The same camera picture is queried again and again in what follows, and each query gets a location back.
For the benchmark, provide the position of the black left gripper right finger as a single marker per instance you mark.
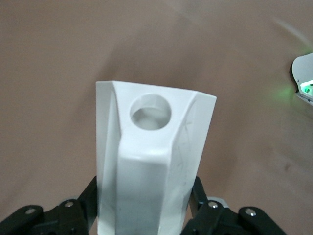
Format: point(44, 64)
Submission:
point(220, 222)

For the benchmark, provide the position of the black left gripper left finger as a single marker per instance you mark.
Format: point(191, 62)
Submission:
point(61, 220)

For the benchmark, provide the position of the white faceted cup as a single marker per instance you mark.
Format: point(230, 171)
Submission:
point(151, 171)

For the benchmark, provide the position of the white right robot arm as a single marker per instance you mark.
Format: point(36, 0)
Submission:
point(304, 71)

